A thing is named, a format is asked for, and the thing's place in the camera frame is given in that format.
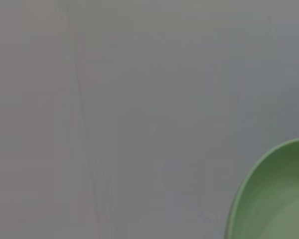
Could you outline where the green plastic plate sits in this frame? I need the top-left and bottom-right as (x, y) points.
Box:
(224, 136), (299, 239)

